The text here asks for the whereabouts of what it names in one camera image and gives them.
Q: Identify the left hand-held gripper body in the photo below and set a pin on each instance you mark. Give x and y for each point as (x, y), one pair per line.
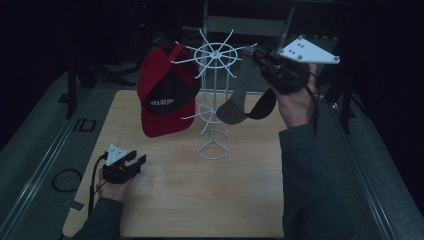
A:
(116, 170)

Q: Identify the red baseball cap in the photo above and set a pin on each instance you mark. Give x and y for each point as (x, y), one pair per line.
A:
(166, 96)

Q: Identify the person's right hand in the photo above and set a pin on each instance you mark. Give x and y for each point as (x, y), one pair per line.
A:
(296, 106)

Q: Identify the grey tape piece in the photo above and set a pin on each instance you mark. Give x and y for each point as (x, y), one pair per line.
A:
(77, 206)

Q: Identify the black metal stand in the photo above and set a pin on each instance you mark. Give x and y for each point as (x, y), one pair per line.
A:
(345, 100)
(71, 90)

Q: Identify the grey sun visor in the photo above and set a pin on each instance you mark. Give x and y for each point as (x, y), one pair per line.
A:
(240, 86)

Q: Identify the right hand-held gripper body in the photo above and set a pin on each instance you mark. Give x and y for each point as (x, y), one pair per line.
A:
(293, 66)

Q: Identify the white metal table frame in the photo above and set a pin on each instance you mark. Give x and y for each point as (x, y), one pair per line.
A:
(245, 25)

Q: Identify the person's left hand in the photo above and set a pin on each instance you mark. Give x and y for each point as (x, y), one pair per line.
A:
(113, 191)

